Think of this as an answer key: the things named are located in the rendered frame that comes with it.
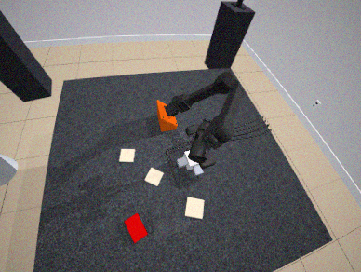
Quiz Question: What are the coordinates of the cream flat square tile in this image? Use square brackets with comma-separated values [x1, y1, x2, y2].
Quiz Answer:
[120, 149, 135, 162]
[144, 168, 164, 186]

